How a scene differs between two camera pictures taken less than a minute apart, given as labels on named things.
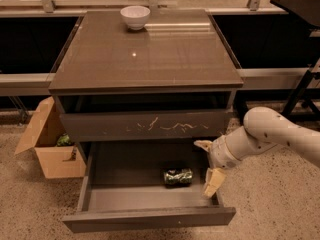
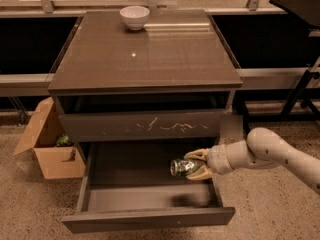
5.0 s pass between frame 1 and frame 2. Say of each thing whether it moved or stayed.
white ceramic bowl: stayed
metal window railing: stayed
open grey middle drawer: stayed
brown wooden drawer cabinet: stayed
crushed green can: moved
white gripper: moved
